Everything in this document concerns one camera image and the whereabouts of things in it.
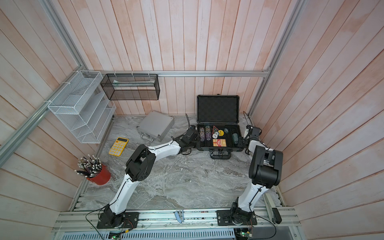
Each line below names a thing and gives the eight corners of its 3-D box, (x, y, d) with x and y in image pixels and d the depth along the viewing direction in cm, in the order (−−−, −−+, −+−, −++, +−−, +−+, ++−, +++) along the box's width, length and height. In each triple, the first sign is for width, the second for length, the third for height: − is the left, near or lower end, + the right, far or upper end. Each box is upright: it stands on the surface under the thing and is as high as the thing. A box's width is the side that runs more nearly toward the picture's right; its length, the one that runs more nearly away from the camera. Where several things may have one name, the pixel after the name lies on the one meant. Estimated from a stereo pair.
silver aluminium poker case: (134, 135, 110) (131, 131, 106) (154, 113, 125) (153, 108, 121) (158, 146, 104) (156, 141, 100) (176, 121, 119) (176, 116, 115)
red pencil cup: (91, 187, 86) (71, 174, 71) (98, 169, 93) (81, 154, 78) (109, 187, 86) (92, 174, 71) (115, 169, 93) (101, 154, 78)
